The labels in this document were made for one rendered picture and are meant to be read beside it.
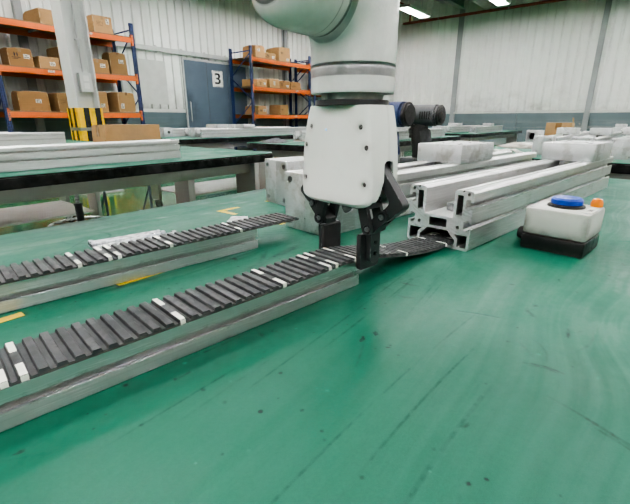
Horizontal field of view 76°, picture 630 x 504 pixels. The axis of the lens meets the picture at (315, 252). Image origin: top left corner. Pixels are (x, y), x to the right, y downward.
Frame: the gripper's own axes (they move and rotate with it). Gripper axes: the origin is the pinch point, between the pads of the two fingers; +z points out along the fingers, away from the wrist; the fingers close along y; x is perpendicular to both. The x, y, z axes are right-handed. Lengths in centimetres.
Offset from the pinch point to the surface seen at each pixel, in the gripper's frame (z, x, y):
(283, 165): -4.4, 21.7, -37.5
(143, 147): -1, 41, -158
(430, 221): 0.8, 19.9, -1.2
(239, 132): 1, 228, -363
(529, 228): 1.1, 27.5, 10.1
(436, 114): -15, 74, -34
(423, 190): -3.4, 20.8, -3.4
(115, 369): 2.9, -26.5, 2.1
